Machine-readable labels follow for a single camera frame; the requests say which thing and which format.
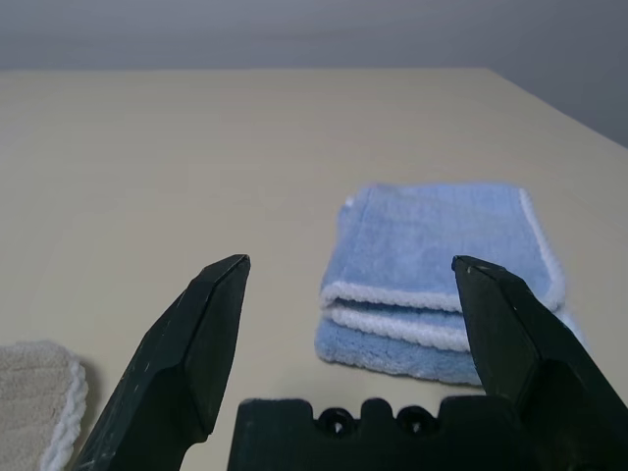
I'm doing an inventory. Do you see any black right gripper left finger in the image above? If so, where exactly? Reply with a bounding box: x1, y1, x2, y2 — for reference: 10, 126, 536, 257
71, 253, 251, 471

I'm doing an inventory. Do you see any folded blue towel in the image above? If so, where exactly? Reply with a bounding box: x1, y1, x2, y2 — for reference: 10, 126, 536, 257
313, 182, 585, 387

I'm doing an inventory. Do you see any beige towel with white trim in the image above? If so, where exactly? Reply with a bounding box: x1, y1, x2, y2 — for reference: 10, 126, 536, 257
0, 340, 89, 471

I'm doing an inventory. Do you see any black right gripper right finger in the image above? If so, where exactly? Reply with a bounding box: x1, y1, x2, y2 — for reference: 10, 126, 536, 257
450, 254, 628, 471

